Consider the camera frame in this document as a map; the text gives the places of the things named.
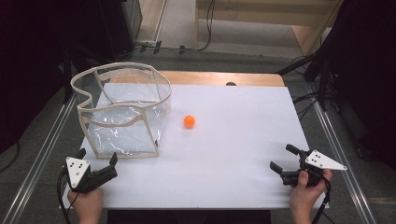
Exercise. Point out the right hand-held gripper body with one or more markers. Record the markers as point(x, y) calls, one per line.
point(320, 161)

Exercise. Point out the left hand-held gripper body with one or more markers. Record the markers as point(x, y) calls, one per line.
point(77, 171)

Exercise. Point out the clear plastic bag beige trim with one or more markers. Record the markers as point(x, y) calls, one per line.
point(124, 109)

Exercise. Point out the orange ball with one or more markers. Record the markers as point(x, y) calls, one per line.
point(189, 121)

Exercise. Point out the person's left hand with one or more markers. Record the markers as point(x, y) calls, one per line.
point(87, 202)

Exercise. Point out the person's right hand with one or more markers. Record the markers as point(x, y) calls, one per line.
point(303, 196)

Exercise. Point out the white table board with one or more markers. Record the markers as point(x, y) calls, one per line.
point(233, 155)

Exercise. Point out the black stand pole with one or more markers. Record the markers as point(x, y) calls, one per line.
point(67, 77)

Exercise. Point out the black stand leg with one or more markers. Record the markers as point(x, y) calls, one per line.
point(295, 63)

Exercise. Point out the black curtain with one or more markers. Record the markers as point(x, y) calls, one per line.
point(367, 77)
point(31, 62)

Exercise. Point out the wooden table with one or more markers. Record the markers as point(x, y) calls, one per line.
point(218, 78)

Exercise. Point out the light wooden shelf unit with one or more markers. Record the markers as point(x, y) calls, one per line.
point(264, 18)

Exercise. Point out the metal floor rail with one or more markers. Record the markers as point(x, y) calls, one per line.
point(342, 161)
point(37, 161)

